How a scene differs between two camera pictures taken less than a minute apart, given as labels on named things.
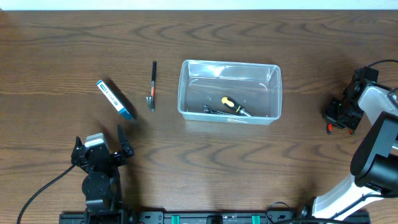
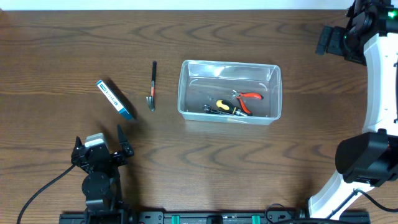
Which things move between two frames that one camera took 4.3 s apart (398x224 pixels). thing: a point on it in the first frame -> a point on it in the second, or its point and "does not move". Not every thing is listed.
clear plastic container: (257, 88) does not move
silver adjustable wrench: (207, 109) does not move
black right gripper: (328, 115) -> (335, 44)
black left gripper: (124, 144) does not move
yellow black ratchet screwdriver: (231, 104) -> (224, 105)
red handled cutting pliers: (330, 130) -> (239, 95)
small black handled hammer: (151, 99) does not move
